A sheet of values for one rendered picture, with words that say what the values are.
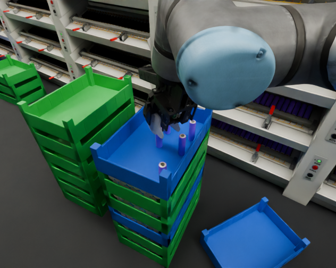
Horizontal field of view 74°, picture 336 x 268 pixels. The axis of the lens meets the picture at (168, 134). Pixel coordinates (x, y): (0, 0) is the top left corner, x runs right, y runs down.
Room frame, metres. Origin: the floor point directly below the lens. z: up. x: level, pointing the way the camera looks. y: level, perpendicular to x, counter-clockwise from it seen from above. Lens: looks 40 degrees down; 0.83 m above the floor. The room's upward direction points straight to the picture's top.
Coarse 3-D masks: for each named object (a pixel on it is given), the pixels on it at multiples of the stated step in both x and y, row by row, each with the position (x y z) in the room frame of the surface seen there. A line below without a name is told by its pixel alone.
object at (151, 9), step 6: (150, 0) 0.96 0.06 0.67; (156, 0) 0.95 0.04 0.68; (150, 6) 0.96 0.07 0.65; (156, 6) 0.95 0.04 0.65; (150, 12) 0.96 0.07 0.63; (150, 18) 0.96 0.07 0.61; (150, 24) 0.96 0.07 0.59; (150, 30) 0.97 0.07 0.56; (150, 36) 0.97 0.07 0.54; (150, 42) 0.97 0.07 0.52; (150, 48) 0.97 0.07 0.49
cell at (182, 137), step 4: (180, 136) 0.42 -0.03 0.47; (184, 136) 0.42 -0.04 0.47; (180, 140) 0.41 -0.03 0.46; (184, 140) 0.41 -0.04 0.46; (180, 144) 0.41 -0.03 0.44; (184, 144) 0.41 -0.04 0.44; (180, 148) 0.41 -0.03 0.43; (184, 148) 0.42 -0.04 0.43; (180, 152) 0.41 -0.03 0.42; (184, 152) 0.42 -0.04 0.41
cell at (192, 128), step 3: (192, 120) 0.48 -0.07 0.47; (189, 123) 0.48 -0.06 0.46; (192, 123) 0.47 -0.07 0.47; (195, 123) 0.47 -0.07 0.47; (189, 126) 0.48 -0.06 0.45; (192, 126) 0.47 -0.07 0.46; (195, 126) 0.47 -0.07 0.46; (189, 129) 0.48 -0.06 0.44; (192, 129) 0.47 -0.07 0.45; (195, 129) 0.48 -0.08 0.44; (189, 132) 0.47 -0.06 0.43; (192, 132) 0.47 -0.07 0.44; (189, 135) 0.47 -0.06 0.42; (192, 135) 0.47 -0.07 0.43; (189, 138) 0.47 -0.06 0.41; (192, 138) 0.47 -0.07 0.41
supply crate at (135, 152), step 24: (144, 120) 0.57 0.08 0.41; (96, 144) 0.38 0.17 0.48; (120, 144) 0.45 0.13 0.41; (144, 144) 0.46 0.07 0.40; (168, 144) 0.46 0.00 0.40; (192, 144) 0.40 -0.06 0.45; (96, 168) 0.37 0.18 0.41; (120, 168) 0.33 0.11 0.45; (144, 168) 0.37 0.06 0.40; (168, 168) 0.37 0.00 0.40; (168, 192) 0.28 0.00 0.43
